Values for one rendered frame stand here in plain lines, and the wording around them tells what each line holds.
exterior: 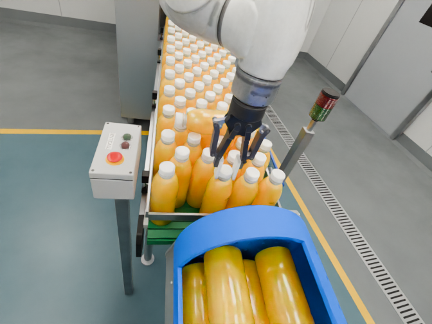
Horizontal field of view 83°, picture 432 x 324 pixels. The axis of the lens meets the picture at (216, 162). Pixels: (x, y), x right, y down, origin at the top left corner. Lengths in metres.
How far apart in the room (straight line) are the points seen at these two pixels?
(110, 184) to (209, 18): 0.43
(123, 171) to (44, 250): 1.27
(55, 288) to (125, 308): 0.39
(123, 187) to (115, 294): 1.06
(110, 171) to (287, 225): 0.41
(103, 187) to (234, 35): 0.46
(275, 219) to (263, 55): 0.27
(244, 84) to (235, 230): 0.26
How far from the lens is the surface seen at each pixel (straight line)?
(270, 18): 0.42
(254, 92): 0.46
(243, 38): 0.44
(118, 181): 0.64
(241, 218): 0.42
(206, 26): 0.48
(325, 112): 0.93
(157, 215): 0.70
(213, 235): 0.42
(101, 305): 1.64
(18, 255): 1.87
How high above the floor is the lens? 1.56
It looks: 43 degrees down
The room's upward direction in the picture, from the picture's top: 17 degrees clockwise
